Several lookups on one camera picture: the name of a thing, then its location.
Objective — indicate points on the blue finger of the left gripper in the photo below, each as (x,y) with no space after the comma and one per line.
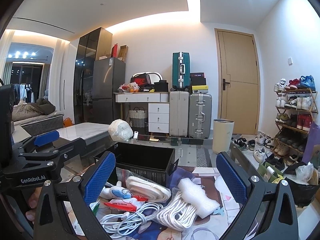
(46,138)

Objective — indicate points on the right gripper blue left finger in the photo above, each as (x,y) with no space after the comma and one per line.
(96,176)

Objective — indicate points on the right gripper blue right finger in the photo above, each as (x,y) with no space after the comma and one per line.
(234,177)

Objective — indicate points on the white plush doll keychain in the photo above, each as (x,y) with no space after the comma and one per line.
(116,192)

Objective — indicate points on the red balloon glue packet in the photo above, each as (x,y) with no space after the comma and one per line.
(126,205)

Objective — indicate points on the white foam piece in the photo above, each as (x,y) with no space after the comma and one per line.
(195,195)

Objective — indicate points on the black cardboard box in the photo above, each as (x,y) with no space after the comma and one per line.
(155,163)

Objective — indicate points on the person's left hand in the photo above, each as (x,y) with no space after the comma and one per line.
(32,202)

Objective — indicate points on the grey sofa bed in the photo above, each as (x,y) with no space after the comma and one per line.
(37,117)

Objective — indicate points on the white marble coffee table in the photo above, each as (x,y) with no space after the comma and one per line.
(90,132)

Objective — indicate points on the anime print table mat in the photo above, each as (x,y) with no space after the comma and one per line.
(165,215)

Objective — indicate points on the white wrapped bundle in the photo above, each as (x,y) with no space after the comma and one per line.
(120,130)

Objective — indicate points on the cream cylindrical trash bin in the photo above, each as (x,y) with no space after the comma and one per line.
(222,134)

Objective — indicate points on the woven laundry basket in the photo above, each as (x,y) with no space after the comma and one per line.
(138,117)

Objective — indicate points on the purple paper bag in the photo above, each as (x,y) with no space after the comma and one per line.
(313,139)

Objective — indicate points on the silver suitcase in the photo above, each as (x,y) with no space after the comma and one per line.
(200,114)

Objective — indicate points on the white drawer desk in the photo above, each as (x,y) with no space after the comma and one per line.
(158,108)

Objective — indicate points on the dark grey refrigerator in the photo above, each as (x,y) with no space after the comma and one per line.
(108,76)

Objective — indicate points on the beige suitcase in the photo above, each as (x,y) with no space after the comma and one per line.
(178,113)

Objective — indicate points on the wooden shoe rack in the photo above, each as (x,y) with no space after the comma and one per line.
(296,111)

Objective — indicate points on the red black shoe box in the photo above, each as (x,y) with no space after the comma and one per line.
(141,80)

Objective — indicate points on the wooden door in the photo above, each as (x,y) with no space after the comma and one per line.
(239,80)

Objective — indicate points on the stacked black yellow boxes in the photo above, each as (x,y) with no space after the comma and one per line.
(198,83)

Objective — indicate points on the black tall cabinet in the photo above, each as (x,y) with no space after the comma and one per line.
(91,48)

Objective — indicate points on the teal suitcase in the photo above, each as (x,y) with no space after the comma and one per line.
(181,71)

